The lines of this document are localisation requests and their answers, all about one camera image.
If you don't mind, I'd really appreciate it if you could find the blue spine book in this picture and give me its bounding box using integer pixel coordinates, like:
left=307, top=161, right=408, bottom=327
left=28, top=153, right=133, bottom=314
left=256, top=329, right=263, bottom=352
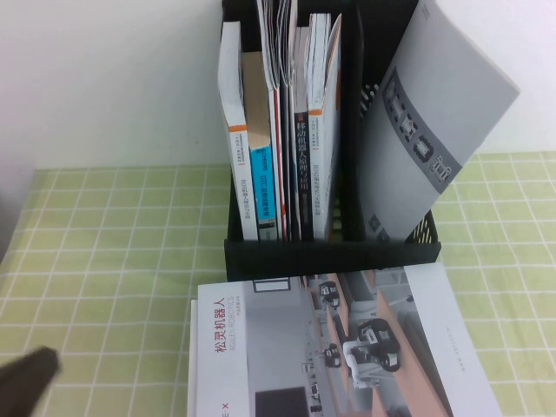
left=242, top=50, right=279, bottom=242

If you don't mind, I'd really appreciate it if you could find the AgileX robotics brochure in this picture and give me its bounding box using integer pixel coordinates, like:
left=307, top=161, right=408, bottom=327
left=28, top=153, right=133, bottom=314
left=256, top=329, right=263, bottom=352
left=195, top=261, right=505, bottom=417

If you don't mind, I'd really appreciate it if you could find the grey brochure robot strip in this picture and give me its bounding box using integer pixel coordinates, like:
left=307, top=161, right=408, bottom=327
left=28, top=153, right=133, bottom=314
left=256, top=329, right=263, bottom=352
left=360, top=0, right=521, bottom=242

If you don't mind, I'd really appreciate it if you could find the thick white orange-band book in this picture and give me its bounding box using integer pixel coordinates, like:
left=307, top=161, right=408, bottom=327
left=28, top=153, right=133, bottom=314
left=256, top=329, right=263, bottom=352
left=218, top=20, right=258, bottom=242

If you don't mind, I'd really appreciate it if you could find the white orange-band book curled cover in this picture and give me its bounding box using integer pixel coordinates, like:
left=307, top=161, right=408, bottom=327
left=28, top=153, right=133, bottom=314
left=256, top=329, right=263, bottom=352
left=306, top=11, right=344, bottom=242

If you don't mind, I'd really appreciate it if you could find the black plastic book holder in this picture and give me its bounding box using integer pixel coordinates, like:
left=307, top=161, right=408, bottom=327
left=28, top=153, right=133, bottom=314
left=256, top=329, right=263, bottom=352
left=221, top=0, right=442, bottom=283

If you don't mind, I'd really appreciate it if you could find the white show catalogue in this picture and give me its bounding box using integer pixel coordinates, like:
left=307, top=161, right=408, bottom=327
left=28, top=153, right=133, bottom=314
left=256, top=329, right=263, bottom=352
left=187, top=298, right=202, bottom=417

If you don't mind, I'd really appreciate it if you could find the thin magazines bundle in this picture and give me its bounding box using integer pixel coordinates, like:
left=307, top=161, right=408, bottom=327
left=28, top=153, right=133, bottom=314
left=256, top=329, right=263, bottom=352
left=257, top=0, right=291, bottom=243

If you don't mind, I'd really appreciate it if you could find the black spine robot book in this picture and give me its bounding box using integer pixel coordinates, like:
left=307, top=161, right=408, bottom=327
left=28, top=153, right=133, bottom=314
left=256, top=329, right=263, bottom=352
left=289, top=25, right=314, bottom=242

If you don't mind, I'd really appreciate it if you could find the dark thin magazine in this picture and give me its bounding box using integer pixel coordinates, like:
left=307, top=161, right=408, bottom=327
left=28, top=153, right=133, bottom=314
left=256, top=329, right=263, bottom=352
left=277, top=0, right=303, bottom=242

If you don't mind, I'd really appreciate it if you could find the green checkered tablecloth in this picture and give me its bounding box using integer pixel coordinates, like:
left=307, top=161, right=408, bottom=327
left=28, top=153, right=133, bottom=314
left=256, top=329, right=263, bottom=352
left=0, top=149, right=556, bottom=417

